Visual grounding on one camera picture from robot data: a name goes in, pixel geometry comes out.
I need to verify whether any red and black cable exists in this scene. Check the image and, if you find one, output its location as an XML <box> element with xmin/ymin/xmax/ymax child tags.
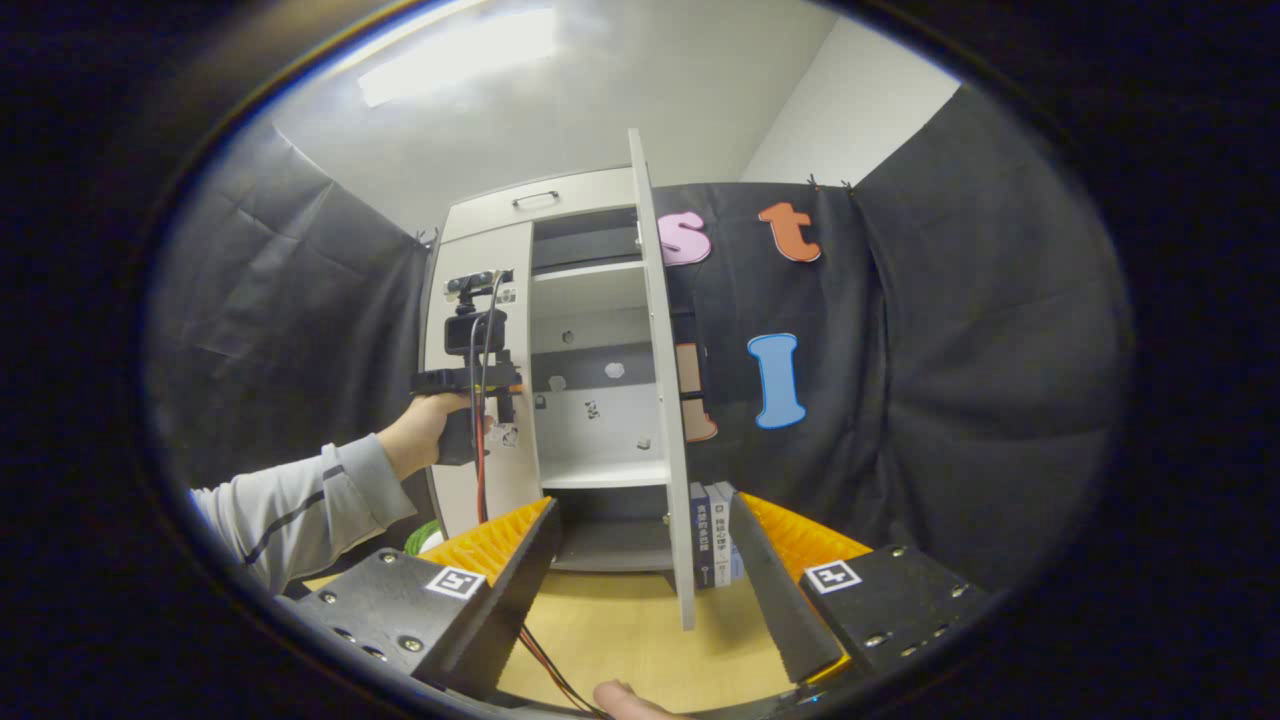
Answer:
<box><xmin>468</xmin><ymin>268</ymin><xmax>606</xmax><ymax>719</ymax></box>

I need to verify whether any black backdrop cloth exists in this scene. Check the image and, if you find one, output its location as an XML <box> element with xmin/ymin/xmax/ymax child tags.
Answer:
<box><xmin>145</xmin><ymin>85</ymin><xmax>1136</xmax><ymax>591</ymax></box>

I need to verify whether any white book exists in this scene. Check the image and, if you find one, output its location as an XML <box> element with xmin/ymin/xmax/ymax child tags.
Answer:
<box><xmin>710</xmin><ymin>482</ymin><xmax>733</xmax><ymax>588</ymax></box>

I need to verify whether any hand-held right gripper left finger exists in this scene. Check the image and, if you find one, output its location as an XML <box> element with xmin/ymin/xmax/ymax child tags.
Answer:
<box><xmin>295</xmin><ymin>497</ymin><xmax>563</xmax><ymax>701</ymax></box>

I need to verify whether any beige double-door shoe cabinet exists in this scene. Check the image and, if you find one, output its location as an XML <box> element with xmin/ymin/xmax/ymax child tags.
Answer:
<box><xmin>422</xmin><ymin>165</ymin><xmax>696</xmax><ymax>576</ymax></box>

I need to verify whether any beige cabinet door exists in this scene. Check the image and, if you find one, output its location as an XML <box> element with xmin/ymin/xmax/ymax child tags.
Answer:
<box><xmin>628</xmin><ymin>128</ymin><xmax>716</xmax><ymax>633</ymax></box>
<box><xmin>425</xmin><ymin>222</ymin><xmax>543</xmax><ymax>541</ymax></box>

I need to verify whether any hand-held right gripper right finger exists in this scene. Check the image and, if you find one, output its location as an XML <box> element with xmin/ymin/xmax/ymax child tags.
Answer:
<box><xmin>728</xmin><ymin>490</ymin><xmax>991</xmax><ymax>686</ymax></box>

